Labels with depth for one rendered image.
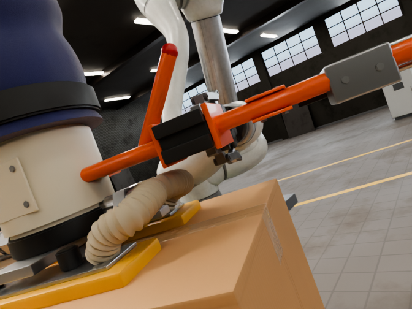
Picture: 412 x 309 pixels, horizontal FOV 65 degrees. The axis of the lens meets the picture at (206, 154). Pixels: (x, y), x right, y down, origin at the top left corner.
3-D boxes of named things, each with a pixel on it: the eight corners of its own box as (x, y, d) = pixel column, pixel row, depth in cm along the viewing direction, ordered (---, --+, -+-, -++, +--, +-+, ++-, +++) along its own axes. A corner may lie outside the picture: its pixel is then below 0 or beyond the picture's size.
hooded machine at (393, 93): (396, 116, 816) (376, 60, 811) (426, 108, 777) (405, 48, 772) (393, 121, 757) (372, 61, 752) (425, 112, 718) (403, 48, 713)
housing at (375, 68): (336, 104, 36) (323, 66, 36) (330, 105, 43) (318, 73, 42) (404, 80, 34) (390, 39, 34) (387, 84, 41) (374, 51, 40)
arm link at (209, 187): (176, 202, 129) (156, 151, 127) (217, 184, 134) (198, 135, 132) (186, 206, 113) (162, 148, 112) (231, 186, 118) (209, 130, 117)
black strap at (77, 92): (-95, 167, 44) (-107, 139, 44) (35, 148, 66) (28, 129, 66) (29, 105, 37) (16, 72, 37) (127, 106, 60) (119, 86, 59)
